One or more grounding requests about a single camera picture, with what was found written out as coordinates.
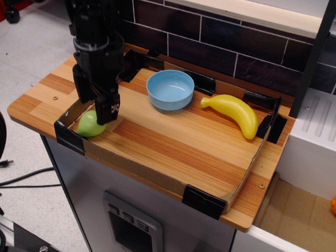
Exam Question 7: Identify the white toy sink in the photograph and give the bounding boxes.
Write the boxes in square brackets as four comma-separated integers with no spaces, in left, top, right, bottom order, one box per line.
[277,89,335,200]

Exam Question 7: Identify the cardboard fence with black tape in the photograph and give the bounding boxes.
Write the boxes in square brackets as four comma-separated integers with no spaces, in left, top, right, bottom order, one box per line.
[55,50,288,229]

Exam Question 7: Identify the grey toy oven control panel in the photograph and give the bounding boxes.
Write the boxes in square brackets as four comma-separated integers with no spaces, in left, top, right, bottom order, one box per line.
[102,191,164,251]

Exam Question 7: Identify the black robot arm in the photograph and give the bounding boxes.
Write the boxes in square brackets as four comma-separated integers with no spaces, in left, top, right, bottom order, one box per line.
[65,1,125,125]

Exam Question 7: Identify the light blue plastic bowl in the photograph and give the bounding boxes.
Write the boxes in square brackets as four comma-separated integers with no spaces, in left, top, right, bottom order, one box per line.
[146,70,195,111]

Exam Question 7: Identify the black power cable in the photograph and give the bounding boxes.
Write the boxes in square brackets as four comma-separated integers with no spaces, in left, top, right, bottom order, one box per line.
[0,159,61,188]

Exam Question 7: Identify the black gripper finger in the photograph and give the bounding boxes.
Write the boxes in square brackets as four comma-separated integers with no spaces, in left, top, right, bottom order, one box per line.
[95,88,120,125]
[72,65,95,103]

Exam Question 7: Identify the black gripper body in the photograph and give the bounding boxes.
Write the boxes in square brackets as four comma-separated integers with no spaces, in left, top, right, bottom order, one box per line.
[73,35,125,98]

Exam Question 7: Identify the green toy pear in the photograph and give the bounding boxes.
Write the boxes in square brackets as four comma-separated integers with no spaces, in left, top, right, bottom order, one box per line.
[77,110,107,137]

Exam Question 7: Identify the orange toy fruit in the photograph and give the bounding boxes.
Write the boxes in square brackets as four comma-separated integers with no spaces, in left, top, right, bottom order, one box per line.
[330,198,336,215]

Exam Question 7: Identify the yellow toy banana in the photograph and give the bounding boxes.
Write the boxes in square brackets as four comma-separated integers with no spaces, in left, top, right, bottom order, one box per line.
[200,94,259,140]

